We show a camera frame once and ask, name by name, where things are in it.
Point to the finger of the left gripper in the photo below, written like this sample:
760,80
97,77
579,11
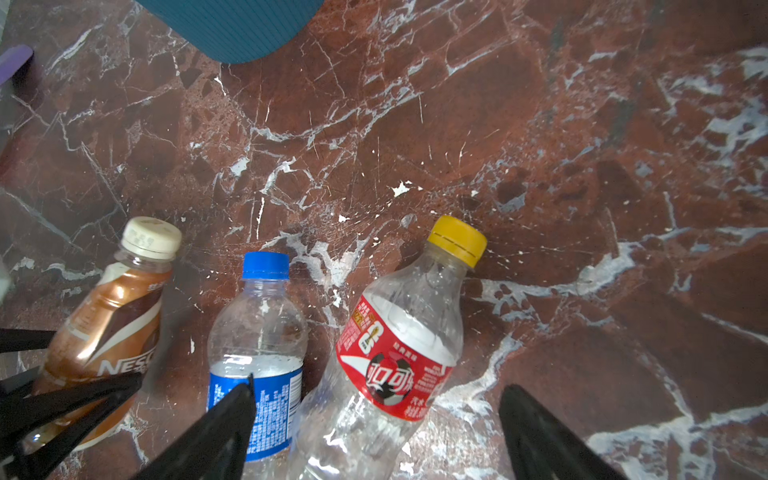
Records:
22,413

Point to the blue label water bottle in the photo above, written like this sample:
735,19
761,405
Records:
263,335

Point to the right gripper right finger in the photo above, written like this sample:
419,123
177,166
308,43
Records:
541,447

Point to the brown coffee bottle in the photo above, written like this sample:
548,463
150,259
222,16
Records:
116,328

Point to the purple toy shovel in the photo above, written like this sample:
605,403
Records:
14,62

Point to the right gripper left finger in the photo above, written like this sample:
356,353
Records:
215,446

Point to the teal bin with yellow rim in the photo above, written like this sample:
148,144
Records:
235,31

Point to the red label bottle yellow cap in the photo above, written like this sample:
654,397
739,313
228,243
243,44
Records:
393,358

